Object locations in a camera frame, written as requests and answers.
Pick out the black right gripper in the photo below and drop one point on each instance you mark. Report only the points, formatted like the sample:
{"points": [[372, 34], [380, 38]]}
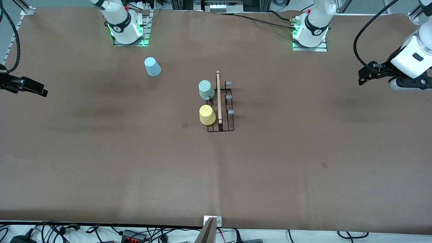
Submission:
{"points": [[6, 82]]}

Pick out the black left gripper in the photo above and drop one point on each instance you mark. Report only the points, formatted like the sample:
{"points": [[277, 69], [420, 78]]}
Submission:
{"points": [[385, 68]]}

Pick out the mint green plastic cup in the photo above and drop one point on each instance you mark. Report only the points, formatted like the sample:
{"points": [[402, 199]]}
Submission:
{"points": [[206, 89]]}

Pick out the yellow plastic cup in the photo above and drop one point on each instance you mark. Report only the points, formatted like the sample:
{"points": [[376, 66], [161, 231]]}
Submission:
{"points": [[207, 114]]}

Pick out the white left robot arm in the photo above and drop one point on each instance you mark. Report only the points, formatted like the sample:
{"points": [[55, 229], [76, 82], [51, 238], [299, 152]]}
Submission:
{"points": [[317, 20]]}

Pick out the light blue plastic cup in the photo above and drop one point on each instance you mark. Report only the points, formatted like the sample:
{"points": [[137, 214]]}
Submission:
{"points": [[152, 67]]}

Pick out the white power strip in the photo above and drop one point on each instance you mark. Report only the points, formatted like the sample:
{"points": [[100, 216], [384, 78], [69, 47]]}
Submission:
{"points": [[143, 5]]}

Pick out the black power adapter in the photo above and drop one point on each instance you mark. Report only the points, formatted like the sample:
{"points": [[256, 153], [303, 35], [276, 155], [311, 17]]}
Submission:
{"points": [[22, 239]]}

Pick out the brown table cover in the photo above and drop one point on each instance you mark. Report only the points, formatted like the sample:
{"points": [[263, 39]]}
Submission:
{"points": [[270, 195]]}

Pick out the grey electronics box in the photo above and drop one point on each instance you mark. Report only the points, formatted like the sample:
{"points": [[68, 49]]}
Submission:
{"points": [[219, 6]]}

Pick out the black orange connector block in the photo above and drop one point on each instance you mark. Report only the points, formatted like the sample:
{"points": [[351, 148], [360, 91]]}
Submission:
{"points": [[133, 235]]}

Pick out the black power plug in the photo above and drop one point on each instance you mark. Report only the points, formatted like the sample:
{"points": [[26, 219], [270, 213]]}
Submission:
{"points": [[238, 236]]}

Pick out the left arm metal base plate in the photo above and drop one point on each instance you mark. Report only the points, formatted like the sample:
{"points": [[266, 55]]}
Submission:
{"points": [[320, 49]]}

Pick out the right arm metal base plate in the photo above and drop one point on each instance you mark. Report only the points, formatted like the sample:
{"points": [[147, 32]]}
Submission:
{"points": [[146, 30]]}

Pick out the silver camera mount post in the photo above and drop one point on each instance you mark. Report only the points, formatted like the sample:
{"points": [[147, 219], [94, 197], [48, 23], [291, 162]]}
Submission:
{"points": [[207, 234]]}

